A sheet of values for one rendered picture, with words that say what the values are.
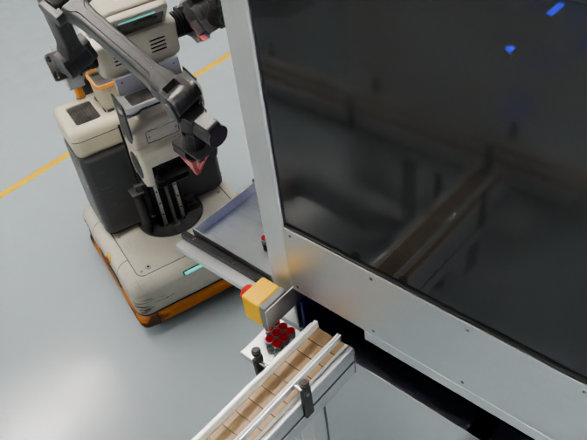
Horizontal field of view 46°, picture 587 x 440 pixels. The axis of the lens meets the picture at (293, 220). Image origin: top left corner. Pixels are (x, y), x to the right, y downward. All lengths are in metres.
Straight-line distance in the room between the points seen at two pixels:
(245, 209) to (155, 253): 0.91
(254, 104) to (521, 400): 0.70
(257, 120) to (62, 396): 1.81
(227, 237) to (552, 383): 1.00
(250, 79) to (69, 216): 2.48
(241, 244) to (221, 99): 2.39
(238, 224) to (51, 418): 1.22
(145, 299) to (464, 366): 1.65
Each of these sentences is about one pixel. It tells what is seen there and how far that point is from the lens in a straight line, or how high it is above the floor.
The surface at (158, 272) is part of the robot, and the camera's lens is 2.72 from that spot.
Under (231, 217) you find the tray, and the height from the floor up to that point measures 0.88.
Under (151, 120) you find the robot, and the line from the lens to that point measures 2.41.
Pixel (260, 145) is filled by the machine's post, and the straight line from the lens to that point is 1.30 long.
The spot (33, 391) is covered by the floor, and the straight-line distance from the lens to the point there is 2.91.
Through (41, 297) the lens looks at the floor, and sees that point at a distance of 3.24.
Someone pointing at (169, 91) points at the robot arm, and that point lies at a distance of 1.61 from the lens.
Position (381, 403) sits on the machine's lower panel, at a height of 0.77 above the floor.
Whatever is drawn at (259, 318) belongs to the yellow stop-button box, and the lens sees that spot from 1.53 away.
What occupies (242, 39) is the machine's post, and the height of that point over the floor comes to 1.62.
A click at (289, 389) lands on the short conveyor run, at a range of 1.44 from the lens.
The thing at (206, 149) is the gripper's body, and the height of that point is 1.18.
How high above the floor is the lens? 2.15
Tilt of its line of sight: 42 degrees down
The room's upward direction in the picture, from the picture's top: 8 degrees counter-clockwise
